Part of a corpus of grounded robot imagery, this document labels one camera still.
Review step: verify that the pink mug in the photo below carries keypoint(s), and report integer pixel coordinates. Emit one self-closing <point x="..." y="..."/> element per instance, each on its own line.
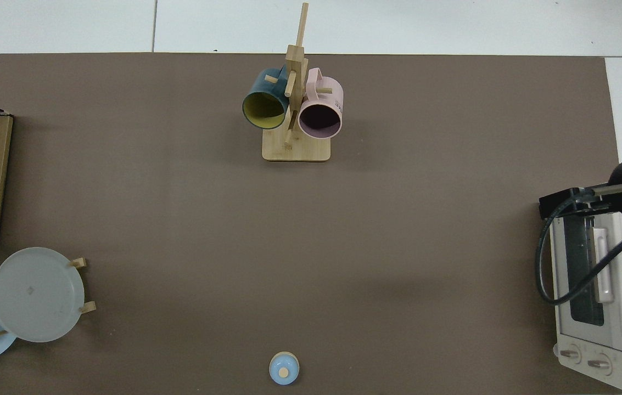
<point x="319" y="120"/>

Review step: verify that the wooden cup stand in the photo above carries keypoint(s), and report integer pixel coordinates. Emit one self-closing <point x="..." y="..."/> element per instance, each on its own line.
<point x="302" y="151"/>

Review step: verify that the brown table cloth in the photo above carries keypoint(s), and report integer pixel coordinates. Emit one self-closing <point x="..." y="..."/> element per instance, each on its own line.
<point x="289" y="247"/>

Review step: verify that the dark teal mug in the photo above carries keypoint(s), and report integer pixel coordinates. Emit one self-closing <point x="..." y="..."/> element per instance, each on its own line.
<point x="264" y="112"/>

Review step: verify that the small blue round knob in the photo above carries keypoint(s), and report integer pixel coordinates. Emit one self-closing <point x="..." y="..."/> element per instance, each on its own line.
<point x="284" y="368"/>

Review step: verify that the wooden plate rack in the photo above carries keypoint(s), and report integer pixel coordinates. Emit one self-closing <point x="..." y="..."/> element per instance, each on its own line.
<point x="78" y="262"/>

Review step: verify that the grey plate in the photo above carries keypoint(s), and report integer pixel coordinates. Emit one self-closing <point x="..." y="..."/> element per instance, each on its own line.
<point x="36" y="296"/>

